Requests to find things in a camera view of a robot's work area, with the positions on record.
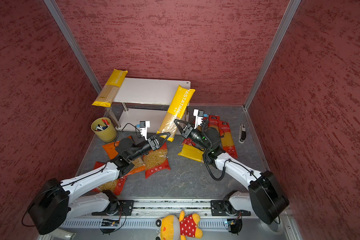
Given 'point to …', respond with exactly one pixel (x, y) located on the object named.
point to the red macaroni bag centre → (156, 161)
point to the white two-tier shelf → (162, 103)
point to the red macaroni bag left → (116, 186)
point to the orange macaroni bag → (110, 148)
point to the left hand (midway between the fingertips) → (169, 137)
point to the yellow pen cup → (104, 128)
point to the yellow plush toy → (173, 228)
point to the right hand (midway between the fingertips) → (172, 123)
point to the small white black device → (242, 134)
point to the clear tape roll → (275, 227)
